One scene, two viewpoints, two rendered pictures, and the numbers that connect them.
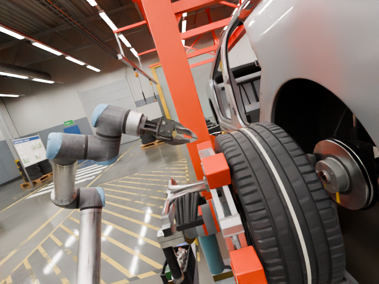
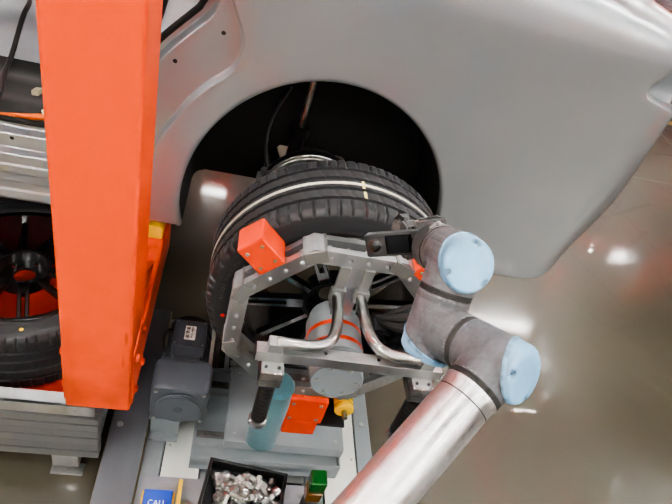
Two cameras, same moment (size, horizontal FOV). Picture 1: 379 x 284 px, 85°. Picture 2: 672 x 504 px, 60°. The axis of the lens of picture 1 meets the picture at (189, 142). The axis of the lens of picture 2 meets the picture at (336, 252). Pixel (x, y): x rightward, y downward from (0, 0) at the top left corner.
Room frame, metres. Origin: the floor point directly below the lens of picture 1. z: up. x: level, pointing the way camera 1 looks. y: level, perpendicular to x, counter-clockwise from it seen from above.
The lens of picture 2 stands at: (1.19, 0.93, 1.93)
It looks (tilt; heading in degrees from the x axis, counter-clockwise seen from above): 39 degrees down; 253
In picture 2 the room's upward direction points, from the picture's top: 19 degrees clockwise
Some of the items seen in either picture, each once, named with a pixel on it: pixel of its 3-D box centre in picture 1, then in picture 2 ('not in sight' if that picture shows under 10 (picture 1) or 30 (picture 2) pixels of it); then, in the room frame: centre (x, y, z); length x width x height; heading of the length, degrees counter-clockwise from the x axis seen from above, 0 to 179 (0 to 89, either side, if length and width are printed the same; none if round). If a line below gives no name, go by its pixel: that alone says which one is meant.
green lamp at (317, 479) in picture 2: (170, 271); (317, 481); (0.83, 0.26, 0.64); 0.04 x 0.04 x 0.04; 88
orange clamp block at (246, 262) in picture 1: (247, 269); not in sight; (0.51, -0.05, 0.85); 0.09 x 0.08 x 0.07; 178
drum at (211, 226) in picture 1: (208, 217); (334, 347); (0.83, 0.02, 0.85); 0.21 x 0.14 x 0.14; 88
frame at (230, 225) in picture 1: (224, 212); (332, 325); (0.82, -0.05, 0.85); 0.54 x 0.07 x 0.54; 178
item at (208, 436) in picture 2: not in sight; (267, 420); (0.87, -0.23, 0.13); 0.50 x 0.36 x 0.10; 178
